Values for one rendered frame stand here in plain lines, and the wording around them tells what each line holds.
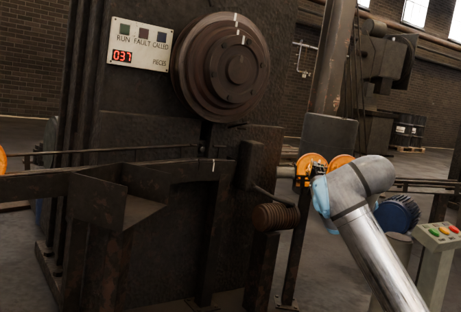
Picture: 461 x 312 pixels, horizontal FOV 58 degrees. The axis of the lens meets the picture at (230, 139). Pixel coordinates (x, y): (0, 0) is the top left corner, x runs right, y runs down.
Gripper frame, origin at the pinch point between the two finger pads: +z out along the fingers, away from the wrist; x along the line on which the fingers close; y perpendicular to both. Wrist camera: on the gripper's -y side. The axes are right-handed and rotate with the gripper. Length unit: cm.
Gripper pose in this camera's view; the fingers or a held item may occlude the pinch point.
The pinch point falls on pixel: (312, 165)
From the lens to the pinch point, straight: 206.9
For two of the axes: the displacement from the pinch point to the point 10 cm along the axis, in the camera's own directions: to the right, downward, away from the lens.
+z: 0.6, -4.2, 9.0
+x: -9.9, -1.5, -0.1
